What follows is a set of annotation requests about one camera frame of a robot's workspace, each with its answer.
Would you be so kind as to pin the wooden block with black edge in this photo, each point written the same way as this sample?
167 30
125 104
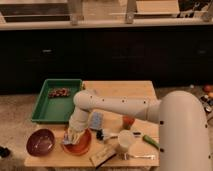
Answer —
102 156

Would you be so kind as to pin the dark purple bowl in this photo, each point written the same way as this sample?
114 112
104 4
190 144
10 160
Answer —
40 143

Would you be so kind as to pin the white cup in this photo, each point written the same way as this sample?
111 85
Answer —
125 139

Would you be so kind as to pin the silver fork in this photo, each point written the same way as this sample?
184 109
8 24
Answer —
128 156

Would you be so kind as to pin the orange topped jar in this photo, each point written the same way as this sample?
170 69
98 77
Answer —
127 122

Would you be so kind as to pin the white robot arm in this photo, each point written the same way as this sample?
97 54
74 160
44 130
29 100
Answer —
183 130

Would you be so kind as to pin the red orange bowl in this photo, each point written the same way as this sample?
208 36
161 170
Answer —
82 147

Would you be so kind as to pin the green chili pepper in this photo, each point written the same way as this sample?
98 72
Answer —
150 141

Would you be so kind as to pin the blue sponge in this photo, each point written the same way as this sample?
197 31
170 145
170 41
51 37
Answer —
96 121

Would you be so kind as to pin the brown snack bar in tray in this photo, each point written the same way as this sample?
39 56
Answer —
59 92

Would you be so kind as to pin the black object on floor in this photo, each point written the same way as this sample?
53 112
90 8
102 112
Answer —
4 152

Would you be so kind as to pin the grey blue towel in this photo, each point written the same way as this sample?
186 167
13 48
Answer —
72 136

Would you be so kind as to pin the green plastic tray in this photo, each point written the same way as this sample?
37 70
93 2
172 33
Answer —
55 110

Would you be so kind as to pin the black white brush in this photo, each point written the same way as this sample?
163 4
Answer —
105 134

